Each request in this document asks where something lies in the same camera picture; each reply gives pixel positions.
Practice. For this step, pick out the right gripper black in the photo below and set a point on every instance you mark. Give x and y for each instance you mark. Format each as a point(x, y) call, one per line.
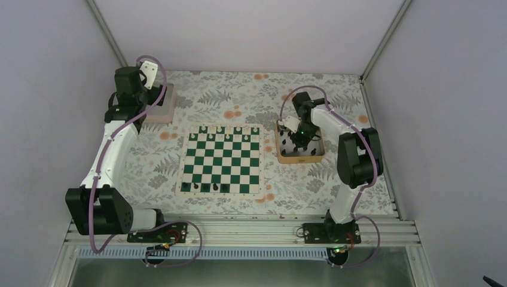
point(303, 143)

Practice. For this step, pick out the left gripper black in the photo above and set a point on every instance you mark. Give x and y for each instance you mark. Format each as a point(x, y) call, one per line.
point(156, 93)

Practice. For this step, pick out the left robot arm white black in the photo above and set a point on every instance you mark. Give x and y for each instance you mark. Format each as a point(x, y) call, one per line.
point(112, 214)

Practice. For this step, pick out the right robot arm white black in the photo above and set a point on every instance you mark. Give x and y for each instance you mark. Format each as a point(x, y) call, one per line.
point(358, 158)

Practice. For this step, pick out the pink white tray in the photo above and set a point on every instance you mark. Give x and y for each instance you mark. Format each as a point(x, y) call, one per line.
point(164, 111)

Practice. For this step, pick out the tan metal tray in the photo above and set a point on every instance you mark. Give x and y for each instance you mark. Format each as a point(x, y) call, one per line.
point(296, 155)

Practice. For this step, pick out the floral patterned tablecloth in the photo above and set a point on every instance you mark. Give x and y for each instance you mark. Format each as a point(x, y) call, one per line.
point(150, 176)

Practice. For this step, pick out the green white chessboard mat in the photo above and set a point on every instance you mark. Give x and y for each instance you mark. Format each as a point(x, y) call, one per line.
point(211, 159)

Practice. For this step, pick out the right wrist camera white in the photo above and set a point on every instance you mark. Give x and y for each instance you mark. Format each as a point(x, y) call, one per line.
point(290, 123)

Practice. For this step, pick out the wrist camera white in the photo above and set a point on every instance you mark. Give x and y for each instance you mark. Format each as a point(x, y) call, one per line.
point(290, 123)
point(148, 73)

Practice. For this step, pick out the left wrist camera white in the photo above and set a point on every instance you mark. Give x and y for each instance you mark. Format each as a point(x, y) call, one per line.
point(148, 73)

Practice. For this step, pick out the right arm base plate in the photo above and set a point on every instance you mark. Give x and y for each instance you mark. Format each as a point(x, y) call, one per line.
point(320, 233)

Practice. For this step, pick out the aluminium rail frame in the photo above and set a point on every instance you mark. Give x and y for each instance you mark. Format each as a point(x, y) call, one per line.
point(250, 251)

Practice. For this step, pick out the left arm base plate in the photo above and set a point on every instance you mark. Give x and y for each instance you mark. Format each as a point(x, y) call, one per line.
point(173, 233)

